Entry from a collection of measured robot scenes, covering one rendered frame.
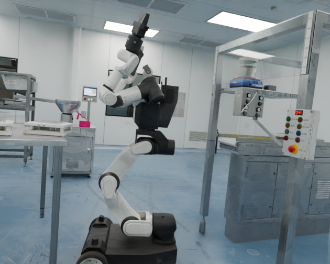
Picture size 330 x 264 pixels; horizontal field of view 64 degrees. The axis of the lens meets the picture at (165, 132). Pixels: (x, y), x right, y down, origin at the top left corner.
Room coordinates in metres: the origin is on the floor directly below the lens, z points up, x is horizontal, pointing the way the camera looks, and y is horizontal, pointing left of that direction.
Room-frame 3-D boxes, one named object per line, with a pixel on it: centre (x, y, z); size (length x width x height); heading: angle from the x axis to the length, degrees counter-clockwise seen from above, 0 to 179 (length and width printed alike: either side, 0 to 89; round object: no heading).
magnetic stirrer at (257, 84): (2.27, -0.66, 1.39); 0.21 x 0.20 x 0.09; 21
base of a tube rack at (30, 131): (1.77, 0.78, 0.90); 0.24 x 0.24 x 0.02; 7
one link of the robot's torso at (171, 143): (1.86, 0.07, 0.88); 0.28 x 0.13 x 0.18; 97
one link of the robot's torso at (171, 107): (1.86, 0.09, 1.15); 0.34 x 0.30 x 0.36; 7
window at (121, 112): (6.93, 0.90, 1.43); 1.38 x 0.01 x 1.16; 109
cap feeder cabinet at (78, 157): (4.06, 1.41, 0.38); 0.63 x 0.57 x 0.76; 109
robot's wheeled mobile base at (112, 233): (1.85, 0.17, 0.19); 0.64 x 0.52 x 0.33; 97
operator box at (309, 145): (1.43, -0.74, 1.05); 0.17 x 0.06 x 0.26; 21
